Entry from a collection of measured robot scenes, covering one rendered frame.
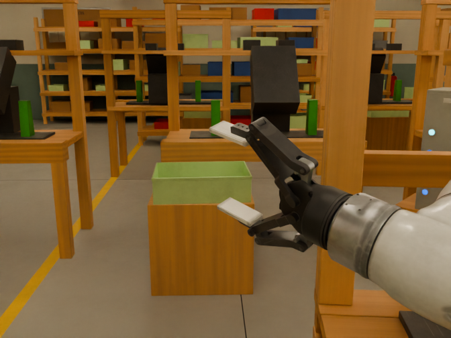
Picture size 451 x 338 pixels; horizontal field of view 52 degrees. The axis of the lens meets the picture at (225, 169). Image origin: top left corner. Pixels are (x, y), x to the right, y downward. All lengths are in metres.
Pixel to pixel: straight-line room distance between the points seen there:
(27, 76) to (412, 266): 11.18
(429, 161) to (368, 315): 0.43
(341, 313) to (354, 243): 0.76
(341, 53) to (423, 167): 0.39
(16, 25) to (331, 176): 10.68
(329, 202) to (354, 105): 0.61
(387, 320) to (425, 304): 0.78
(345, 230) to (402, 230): 0.06
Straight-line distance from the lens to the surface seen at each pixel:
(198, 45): 7.67
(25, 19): 11.48
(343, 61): 1.14
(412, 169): 1.31
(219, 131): 0.64
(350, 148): 1.16
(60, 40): 11.20
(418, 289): 0.51
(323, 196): 0.56
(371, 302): 1.35
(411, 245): 0.51
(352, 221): 0.53
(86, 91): 10.40
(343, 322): 1.25
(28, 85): 11.50
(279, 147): 0.57
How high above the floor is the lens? 1.54
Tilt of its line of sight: 14 degrees down
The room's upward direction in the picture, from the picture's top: straight up
